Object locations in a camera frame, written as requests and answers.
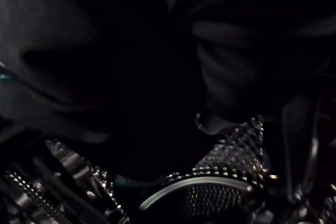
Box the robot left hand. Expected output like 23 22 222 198
0 0 336 142

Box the dark woven laundry basket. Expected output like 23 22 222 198
0 115 336 224

